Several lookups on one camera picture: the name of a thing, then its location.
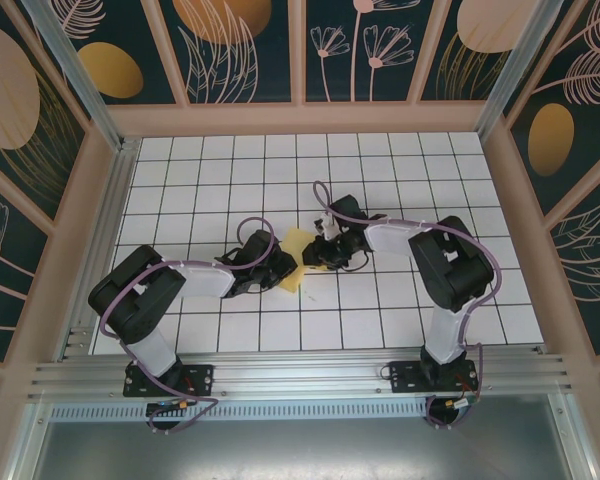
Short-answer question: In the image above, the wide aluminium mounting rail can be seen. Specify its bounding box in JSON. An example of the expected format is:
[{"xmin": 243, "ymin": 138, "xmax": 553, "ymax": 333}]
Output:
[{"xmin": 27, "ymin": 348, "xmax": 581, "ymax": 402}]

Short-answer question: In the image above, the pink flowers wall panel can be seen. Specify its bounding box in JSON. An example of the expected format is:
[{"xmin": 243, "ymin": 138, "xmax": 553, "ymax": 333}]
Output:
[{"xmin": 304, "ymin": 0, "xmax": 434, "ymax": 105}]

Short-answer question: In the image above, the grey metal sheet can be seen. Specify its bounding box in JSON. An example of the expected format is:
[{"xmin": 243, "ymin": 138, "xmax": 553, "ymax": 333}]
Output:
[{"xmin": 29, "ymin": 417, "xmax": 576, "ymax": 480}]

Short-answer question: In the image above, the gold oval feather wall panel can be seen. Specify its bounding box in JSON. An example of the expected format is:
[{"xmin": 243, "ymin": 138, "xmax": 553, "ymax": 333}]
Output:
[{"xmin": 504, "ymin": 0, "xmax": 600, "ymax": 214}]

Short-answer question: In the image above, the aluminium frame side bar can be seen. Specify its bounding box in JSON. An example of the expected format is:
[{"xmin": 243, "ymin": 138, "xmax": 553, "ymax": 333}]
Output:
[
  {"xmin": 547, "ymin": 394, "xmax": 600, "ymax": 480},
  {"xmin": 7, "ymin": 403, "xmax": 56, "ymax": 480}
]

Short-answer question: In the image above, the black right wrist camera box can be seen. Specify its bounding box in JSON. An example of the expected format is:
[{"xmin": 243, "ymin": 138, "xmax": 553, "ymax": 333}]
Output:
[{"xmin": 302, "ymin": 238, "xmax": 334, "ymax": 269}]

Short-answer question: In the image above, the single flower wall panel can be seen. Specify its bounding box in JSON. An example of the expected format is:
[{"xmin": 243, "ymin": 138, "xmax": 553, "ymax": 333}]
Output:
[{"xmin": 0, "ymin": 164, "xmax": 51, "ymax": 364}]

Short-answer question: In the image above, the pink disc gold lines panel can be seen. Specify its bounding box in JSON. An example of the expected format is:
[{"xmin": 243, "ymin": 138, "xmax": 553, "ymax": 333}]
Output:
[
  {"xmin": 418, "ymin": 0, "xmax": 529, "ymax": 102},
  {"xmin": 0, "ymin": 17, "xmax": 90, "ymax": 224}
]

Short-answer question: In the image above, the aluminium frame post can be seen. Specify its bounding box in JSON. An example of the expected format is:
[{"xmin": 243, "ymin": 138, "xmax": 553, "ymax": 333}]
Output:
[
  {"xmin": 19, "ymin": 0, "xmax": 132, "ymax": 154},
  {"xmin": 473, "ymin": 0, "xmax": 569, "ymax": 147}
]

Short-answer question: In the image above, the white cable plug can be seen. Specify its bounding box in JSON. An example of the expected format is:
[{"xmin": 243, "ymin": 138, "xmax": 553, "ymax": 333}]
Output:
[{"xmin": 315, "ymin": 213, "xmax": 341, "ymax": 237}]

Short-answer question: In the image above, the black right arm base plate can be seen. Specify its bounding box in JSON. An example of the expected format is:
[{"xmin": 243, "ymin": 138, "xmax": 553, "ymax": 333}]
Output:
[{"xmin": 388, "ymin": 359, "xmax": 483, "ymax": 397}]

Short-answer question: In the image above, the slotted grey cable duct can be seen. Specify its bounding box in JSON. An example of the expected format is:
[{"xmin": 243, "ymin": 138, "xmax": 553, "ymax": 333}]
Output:
[{"xmin": 49, "ymin": 397, "xmax": 431, "ymax": 422}]

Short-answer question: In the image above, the pink leaves wall panel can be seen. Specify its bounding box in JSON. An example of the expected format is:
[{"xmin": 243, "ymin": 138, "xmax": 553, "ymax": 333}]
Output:
[{"xmin": 549, "ymin": 184, "xmax": 600, "ymax": 362}]

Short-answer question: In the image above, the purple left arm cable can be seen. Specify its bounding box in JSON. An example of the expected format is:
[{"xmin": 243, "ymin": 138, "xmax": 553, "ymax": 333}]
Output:
[{"xmin": 101, "ymin": 215, "xmax": 276, "ymax": 436}]

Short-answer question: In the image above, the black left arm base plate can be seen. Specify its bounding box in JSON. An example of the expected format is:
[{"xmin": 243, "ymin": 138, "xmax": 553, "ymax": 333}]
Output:
[{"xmin": 123, "ymin": 363, "xmax": 216, "ymax": 399}]

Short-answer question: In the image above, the orange disc leaf wall panel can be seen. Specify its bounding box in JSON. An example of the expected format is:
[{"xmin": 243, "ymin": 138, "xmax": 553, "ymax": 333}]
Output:
[{"xmin": 158, "ymin": 0, "xmax": 301, "ymax": 106}]

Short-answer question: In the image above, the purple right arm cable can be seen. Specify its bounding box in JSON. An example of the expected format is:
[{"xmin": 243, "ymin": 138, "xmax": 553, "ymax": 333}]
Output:
[{"xmin": 312, "ymin": 180, "xmax": 504, "ymax": 431}]

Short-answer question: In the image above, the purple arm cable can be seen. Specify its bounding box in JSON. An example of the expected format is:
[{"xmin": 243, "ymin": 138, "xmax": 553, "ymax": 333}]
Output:
[
  {"xmin": 101, "ymin": 215, "xmax": 276, "ymax": 436},
  {"xmin": 312, "ymin": 180, "xmax": 504, "ymax": 431}
]

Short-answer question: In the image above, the aluminium side rail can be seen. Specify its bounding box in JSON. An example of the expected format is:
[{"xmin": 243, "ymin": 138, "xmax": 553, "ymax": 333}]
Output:
[{"xmin": 54, "ymin": 138, "xmax": 142, "ymax": 362}]

